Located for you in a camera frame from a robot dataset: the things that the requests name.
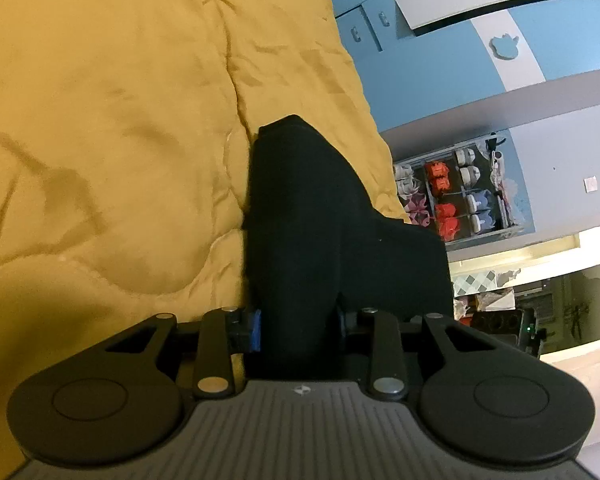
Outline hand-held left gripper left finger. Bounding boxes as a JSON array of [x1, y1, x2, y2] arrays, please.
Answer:
[[104, 306, 262, 401]]

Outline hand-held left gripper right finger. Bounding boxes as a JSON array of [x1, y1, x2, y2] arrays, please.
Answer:
[[336, 307, 502, 401]]

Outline black pants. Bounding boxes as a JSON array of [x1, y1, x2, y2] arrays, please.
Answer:
[[242, 114, 455, 382]]

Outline black device with green light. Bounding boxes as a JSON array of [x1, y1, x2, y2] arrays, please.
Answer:
[[517, 308, 549, 359]]

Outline grey shoe rack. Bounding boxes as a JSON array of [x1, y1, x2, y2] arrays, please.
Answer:
[[393, 132, 527, 250]]

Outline yellow quilted blanket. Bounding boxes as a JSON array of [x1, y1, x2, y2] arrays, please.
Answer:
[[0, 0, 412, 480]]

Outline blue and white wardrobe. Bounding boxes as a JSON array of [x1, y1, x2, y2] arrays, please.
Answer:
[[321, 0, 600, 242]]

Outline cream door frame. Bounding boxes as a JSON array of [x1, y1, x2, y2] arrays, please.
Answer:
[[447, 224, 600, 367]]

